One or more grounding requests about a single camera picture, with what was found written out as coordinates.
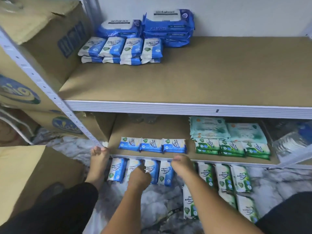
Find person's right leg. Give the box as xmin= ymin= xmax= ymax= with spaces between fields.
xmin=256 ymin=191 xmax=312 ymax=234

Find group of green pine packets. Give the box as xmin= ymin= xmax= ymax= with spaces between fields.
xmin=182 ymin=162 xmax=260 ymax=224

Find person's left foot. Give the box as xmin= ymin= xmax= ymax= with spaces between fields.
xmin=85 ymin=146 xmax=111 ymax=188

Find plain cardboard box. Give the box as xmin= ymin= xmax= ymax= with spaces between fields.
xmin=0 ymin=145 xmax=86 ymax=225

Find person's right hand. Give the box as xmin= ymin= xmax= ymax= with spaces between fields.
xmin=171 ymin=154 xmax=197 ymax=181

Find group of blue wipe packets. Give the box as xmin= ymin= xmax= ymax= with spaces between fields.
xmin=78 ymin=36 xmax=164 ymax=66

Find person's left hand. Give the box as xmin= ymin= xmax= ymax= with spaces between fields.
xmin=128 ymin=165 xmax=152 ymax=191

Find person's left forearm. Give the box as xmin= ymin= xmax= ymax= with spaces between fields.
xmin=102 ymin=185 xmax=149 ymax=234

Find person's right forearm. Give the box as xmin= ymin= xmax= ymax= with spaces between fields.
xmin=183 ymin=170 xmax=264 ymax=234

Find clear plastic bottles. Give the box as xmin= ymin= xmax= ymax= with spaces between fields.
xmin=128 ymin=113 xmax=159 ymax=124

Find water bottles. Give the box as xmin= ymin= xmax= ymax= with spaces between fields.
xmin=266 ymin=119 xmax=312 ymax=161

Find grey metal shelf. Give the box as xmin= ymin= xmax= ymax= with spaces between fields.
xmin=0 ymin=0 xmax=312 ymax=170

